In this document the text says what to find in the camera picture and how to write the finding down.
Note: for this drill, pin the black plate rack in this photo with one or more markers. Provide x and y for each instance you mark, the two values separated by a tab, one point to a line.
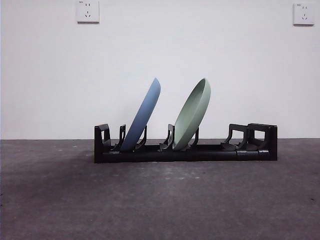
212	156

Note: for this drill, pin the green round plate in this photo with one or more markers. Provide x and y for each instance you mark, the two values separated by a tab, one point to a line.
192	117

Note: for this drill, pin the blue round plate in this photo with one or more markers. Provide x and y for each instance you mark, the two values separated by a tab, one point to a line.
142	117

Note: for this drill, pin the white wall socket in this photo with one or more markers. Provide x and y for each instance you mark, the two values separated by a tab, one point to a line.
303	14
88	11

